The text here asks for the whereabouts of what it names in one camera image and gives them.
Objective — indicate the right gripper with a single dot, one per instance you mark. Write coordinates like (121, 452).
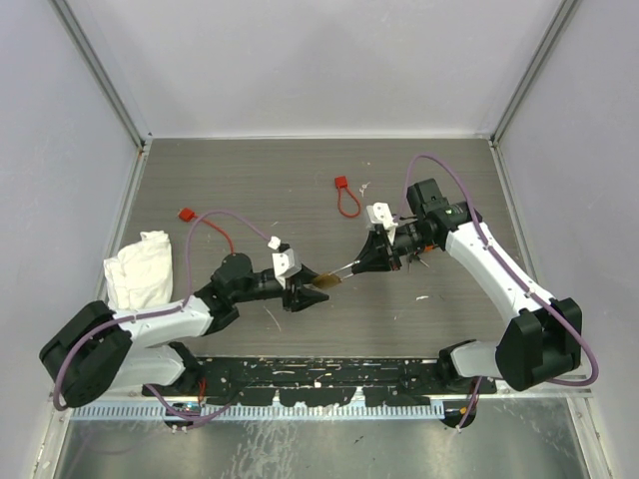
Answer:
(378, 254)

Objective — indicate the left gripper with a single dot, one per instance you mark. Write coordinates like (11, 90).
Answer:
(300, 296)

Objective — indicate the brass padlock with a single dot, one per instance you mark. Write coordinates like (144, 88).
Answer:
(333, 278)

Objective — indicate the black orange key bunch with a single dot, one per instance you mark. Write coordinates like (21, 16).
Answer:
(416, 256)

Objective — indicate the silver keys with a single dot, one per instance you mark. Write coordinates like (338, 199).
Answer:
(362, 189)

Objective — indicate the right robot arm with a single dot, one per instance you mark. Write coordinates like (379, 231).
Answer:
(539, 342)

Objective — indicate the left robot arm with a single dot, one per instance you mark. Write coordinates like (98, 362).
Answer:
(101, 349)

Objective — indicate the white cloth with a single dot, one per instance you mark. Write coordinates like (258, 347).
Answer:
(140, 275)

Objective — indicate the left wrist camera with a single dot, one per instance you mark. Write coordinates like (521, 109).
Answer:
(286, 262)

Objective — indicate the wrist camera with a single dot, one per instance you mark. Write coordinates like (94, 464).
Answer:
(379, 214)
(286, 262)

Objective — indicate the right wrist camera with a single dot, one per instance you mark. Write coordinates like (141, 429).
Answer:
(379, 214)

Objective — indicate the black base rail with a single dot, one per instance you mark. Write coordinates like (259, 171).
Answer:
(314, 382)

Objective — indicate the slotted cable duct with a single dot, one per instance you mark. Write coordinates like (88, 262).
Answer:
(147, 410)

